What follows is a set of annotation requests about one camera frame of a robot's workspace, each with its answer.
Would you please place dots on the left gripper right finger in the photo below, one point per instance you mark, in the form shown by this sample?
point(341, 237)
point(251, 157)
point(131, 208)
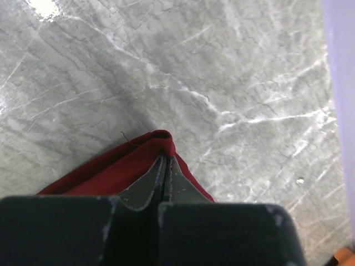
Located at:
point(196, 231)

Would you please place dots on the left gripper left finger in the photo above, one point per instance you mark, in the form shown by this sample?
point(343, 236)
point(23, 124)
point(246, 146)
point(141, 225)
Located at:
point(85, 230)

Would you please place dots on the dark maroon t shirt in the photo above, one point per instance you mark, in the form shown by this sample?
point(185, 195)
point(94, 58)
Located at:
point(115, 170)

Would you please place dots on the orange plastic basket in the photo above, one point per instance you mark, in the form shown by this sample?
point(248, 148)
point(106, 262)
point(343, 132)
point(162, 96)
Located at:
point(343, 257)

